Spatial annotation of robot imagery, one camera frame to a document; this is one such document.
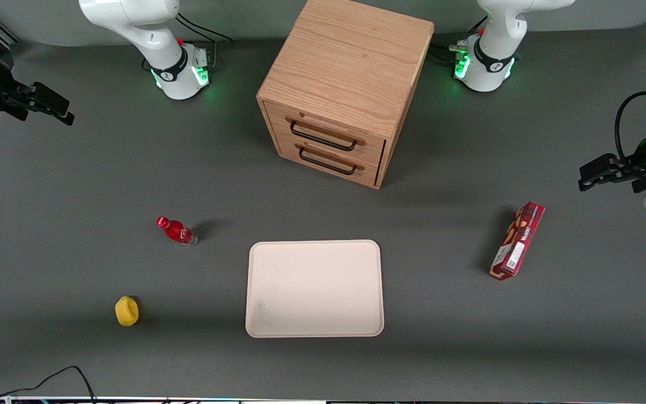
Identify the black cable on table edge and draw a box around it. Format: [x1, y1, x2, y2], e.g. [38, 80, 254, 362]
[0, 366, 97, 404]

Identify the black base cable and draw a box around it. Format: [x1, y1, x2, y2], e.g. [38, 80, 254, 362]
[174, 12, 234, 71]
[428, 16, 490, 66]

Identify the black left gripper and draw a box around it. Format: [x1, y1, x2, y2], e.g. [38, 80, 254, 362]
[578, 126, 646, 195]

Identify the black left base cable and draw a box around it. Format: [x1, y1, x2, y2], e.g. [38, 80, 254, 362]
[428, 16, 490, 66]

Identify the black right base cable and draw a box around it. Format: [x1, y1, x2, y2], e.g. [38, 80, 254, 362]
[174, 12, 234, 71]

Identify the yellow lemon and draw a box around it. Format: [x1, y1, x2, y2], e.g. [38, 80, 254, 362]
[114, 296, 140, 327]

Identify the red snack box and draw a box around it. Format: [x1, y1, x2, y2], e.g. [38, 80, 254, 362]
[489, 201, 546, 281]

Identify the oak wooden drawer cabinet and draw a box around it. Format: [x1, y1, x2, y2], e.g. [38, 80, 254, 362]
[256, 0, 435, 190]

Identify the beige rectangular tray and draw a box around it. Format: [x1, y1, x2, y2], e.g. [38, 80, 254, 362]
[245, 240, 385, 338]

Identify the wooden drawer with black handle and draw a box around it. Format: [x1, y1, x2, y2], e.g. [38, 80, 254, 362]
[264, 101, 387, 167]
[274, 135, 383, 189]

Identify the small red bottle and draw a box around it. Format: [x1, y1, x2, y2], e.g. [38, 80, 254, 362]
[155, 216, 199, 246]

